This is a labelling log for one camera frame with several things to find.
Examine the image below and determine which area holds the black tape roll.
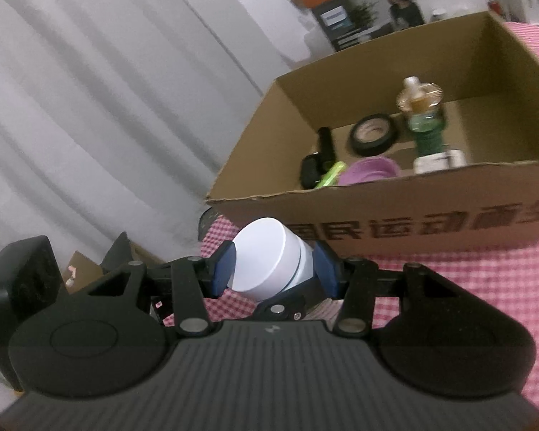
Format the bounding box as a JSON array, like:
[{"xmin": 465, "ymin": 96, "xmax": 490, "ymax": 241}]
[{"xmin": 349, "ymin": 114, "xmax": 399, "ymax": 154}]

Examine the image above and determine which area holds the black cylinder tube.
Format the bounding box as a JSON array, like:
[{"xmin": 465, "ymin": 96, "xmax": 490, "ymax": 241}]
[{"xmin": 317, "ymin": 126, "xmax": 337, "ymax": 172}]

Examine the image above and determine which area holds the red checkered tablecloth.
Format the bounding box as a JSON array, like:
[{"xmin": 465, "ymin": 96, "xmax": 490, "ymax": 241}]
[{"xmin": 198, "ymin": 20, "xmax": 539, "ymax": 414}]

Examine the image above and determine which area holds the green lip balm tube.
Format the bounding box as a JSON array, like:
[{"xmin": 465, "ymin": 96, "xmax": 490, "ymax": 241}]
[{"xmin": 314, "ymin": 162, "xmax": 347, "ymax": 189}]

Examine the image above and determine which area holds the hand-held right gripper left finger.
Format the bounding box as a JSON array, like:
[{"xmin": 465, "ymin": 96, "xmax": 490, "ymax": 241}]
[{"xmin": 65, "ymin": 240, "xmax": 239, "ymax": 335}]

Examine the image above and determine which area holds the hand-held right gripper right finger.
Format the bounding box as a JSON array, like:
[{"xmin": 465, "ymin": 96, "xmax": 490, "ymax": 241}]
[{"xmin": 313, "ymin": 241, "xmax": 469, "ymax": 339}]

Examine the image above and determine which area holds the brown cardboard box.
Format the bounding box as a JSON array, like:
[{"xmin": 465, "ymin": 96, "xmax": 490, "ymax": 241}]
[{"xmin": 205, "ymin": 11, "xmax": 539, "ymax": 271}]

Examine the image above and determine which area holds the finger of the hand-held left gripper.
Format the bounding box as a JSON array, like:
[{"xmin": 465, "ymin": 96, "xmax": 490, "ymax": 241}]
[{"xmin": 252, "ymin": 278, "xmax": 318, "ymax": 322}]

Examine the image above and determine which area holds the white curtain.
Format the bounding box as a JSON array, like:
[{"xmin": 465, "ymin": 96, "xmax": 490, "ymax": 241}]
[{"xmin": 0, "ymin": 0, "xmax": 294, "ymax": 280}]

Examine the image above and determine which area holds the small cardboard box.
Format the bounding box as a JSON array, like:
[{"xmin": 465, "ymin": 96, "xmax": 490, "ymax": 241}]
[{"xmin": 63, "ymin": 242, "xmax": 163, "ymax": 295}]

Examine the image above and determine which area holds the white bottle green label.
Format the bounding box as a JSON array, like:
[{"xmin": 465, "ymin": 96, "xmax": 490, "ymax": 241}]
[{"xmin": 230, "ymin": 218, "xmax": 318, "ymax": 302}]

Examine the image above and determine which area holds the green dropper bottle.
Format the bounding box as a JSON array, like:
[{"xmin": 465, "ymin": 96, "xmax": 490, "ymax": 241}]
[{"xmin": 402, "ymin": 76, "xmax": 446, "ymax": 158}]

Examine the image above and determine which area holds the white charger plug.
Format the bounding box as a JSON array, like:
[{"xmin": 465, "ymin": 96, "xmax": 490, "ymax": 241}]
[{"xmin": 413, "ymin": 149, "xmax": 467, "ymax": 174}]

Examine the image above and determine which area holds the purple collapsible cup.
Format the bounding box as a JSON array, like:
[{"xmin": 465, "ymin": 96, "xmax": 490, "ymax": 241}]
[{"xmin": 338, "ymin": 156, "xmax": 402, "ymax": 186}]

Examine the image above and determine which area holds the black jar gold lid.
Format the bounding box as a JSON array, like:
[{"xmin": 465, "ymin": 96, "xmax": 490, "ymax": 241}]
[{"xmin": 396, "ymin": 82, "xmax": 448, "ymax": 145}]

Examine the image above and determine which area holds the black key fob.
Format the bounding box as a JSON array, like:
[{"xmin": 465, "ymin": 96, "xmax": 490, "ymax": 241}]
[{"xmin": 300, "ymin": 153, "xmax": 324, "ymax": 189}]

